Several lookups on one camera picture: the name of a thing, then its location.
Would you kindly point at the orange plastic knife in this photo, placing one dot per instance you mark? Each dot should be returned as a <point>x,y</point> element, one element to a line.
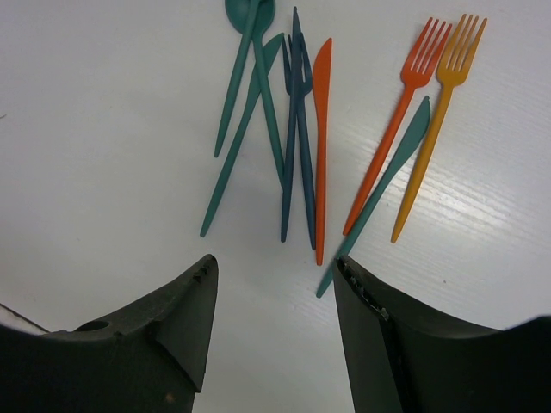
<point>321,92</point>

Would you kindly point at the yellow plastic fork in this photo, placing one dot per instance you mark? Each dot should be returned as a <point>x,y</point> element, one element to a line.
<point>452,71</point>

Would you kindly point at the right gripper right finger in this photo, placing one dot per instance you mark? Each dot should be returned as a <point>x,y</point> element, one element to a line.
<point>403,355</point>

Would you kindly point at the orange plastic fork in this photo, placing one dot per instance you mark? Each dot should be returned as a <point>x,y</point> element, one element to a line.
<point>415,74</point>

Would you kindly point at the dark blue plastic fork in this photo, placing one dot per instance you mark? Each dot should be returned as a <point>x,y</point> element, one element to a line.
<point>291,65</point>

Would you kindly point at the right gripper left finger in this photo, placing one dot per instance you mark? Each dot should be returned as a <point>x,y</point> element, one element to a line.
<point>148,356</point>

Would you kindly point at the teal plastic knife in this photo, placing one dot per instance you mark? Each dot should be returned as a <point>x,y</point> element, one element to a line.
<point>412,139</point>
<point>270,50</point>

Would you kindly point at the teal plastic spoon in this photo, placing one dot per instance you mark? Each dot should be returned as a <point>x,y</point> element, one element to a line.
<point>265,16</point>

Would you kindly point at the teal plastic fork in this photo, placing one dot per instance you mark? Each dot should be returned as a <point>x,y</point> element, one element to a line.
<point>241,77</point>

